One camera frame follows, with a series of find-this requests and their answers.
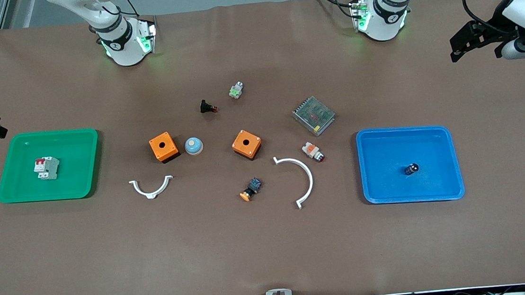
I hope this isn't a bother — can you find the blue dome button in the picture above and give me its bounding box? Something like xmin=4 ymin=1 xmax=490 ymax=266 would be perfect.
xmin=184 ymin=136 xmax=205 ymax=157

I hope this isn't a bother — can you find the green plastic tray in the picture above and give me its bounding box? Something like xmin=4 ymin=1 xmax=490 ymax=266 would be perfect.
xmin=0 ymin=127 xmax=104 ymax=206

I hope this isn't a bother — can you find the metal mesh power supply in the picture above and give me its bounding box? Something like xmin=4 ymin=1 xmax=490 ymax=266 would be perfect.
xmin=291 ymin=94 xmax=338 ymax=139

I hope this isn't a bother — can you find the blue plastic tray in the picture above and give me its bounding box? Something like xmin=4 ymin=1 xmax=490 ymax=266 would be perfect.
xmin=355 ymin=121 xmax=466 ymax=208

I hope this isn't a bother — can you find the black base cable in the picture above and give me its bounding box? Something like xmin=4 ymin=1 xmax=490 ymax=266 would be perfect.
xmin=311 ymin=0 xmax=365 ymax=22
xmin=88 ymin=0 xmax=158 ymax=37

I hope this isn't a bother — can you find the orange white switch component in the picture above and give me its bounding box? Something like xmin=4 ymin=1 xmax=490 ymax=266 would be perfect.
xmin=301 ymin=140 xmax=326 ymax=165

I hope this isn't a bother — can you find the orange push button box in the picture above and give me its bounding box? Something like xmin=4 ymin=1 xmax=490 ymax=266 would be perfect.
xmin=148 ymin=131 xmax=181 ymax=165
xmin=230 ymin=128 xmax=264 ymax=162

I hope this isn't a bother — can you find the black left base cable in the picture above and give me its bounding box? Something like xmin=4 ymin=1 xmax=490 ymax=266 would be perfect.
xmin=311 ymin=0 xmax=365 ymax=22

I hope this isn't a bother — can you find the white green button module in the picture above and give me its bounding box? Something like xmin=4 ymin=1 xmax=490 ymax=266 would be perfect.
xmin=228 ymin=81 xmax=245 ymax=100

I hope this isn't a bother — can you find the white red circuit breaker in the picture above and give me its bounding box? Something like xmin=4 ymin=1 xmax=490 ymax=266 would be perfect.
xmin=33 ymin=155 xmax=62 ymax=182

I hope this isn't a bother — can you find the black right base cable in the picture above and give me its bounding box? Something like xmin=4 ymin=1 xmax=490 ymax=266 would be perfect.
xmin=88 ymin=0 xmax=158 ymax=37

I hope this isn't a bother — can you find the large white curved bracket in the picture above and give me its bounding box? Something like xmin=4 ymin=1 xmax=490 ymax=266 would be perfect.
xmin=272 ymin=153 xmax=317 ymax=212

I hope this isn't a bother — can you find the small white curved bracket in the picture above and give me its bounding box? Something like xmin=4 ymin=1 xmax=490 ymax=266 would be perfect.
xmin=128 ymin=175 xmax=175 ymax=201

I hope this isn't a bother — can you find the black switch with red tip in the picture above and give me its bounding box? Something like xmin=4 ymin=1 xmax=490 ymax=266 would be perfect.
xmin=199 ymin=98 xmax=219 ymax=115

